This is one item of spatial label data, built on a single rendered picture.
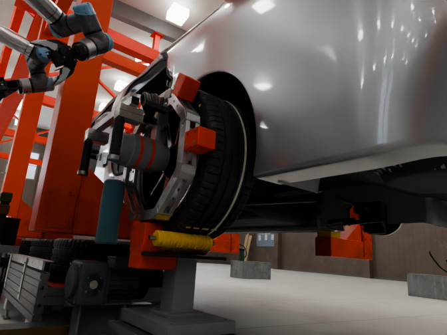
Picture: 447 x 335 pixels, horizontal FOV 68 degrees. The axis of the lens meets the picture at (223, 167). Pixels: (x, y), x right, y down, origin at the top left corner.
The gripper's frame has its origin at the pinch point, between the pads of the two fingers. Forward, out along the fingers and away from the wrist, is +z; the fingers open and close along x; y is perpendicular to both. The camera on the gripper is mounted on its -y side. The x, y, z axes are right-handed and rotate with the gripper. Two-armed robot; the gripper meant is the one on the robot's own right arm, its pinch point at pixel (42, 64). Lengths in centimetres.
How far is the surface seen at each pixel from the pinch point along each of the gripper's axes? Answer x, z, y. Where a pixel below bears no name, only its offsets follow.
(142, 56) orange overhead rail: -38, -326, 233
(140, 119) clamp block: -26.4, -7.1, -24.8
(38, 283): -85, 26, 43
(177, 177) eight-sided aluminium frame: -47, -1, -36
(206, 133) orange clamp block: -36, -11, -47
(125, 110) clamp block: -21.7, -4.4, -22.6
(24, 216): -119, -57, 211
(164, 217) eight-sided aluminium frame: -62, 3, -26
